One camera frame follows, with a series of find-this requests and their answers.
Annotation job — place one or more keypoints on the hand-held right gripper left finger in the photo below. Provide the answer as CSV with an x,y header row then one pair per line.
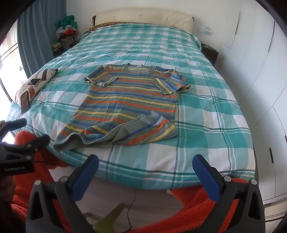
x,y
85,177

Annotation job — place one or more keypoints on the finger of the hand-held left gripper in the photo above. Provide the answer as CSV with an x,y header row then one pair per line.
x,y
15,124
39,140

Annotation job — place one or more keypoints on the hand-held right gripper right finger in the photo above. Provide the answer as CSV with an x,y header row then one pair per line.
x,y
206,177

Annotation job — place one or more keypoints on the striped multicolour sock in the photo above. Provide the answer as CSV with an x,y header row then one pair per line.
x,y
125,100

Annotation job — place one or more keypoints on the pile of colourful clothes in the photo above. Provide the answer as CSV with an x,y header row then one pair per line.
x,y
67,26

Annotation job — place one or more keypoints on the orange fluffy cloth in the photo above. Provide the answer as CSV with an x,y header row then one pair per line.
x,y
190,212

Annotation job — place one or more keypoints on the silver smartphone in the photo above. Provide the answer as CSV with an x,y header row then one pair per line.
x,y
34,82

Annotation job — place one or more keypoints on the yellow-green plastic object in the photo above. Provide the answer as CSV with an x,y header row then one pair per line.
x,y
112,217

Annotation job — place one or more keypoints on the teal plaid bed blanket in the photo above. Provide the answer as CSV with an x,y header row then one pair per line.
x,y
201,125

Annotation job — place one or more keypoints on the brown patterned pillow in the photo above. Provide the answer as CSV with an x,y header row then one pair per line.
x,y
48,74

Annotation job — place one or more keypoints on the bright window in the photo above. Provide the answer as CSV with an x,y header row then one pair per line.
x,y
9,56

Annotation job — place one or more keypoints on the blue curtain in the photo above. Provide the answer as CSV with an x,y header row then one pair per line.
x,y
33,33

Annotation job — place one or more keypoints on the dark wooden nightstand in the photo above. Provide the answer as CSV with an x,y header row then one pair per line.
x,y
209,52

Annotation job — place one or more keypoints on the yellow patterned sheet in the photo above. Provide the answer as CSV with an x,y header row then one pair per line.
x,y
98,26

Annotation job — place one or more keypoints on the wall socket with chargers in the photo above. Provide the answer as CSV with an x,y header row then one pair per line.
x,y
207,30

